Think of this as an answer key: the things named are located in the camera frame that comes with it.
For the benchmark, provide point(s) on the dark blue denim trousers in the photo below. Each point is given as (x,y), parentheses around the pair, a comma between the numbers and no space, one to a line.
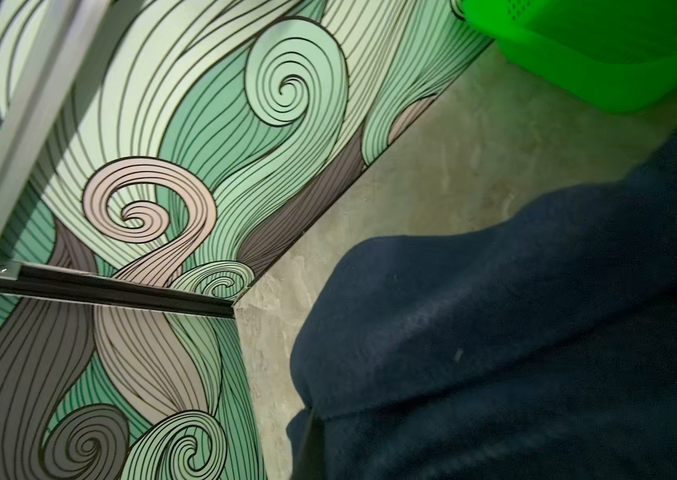
(544,347)

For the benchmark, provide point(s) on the green plastic laundry basket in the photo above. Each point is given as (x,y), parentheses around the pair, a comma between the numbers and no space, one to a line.
(620,56)

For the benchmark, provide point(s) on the aluminium rail back wall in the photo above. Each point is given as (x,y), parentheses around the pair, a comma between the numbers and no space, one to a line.
(60,47)

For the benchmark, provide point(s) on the black corner frame post left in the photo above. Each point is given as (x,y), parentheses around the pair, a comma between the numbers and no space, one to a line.
(80,287)

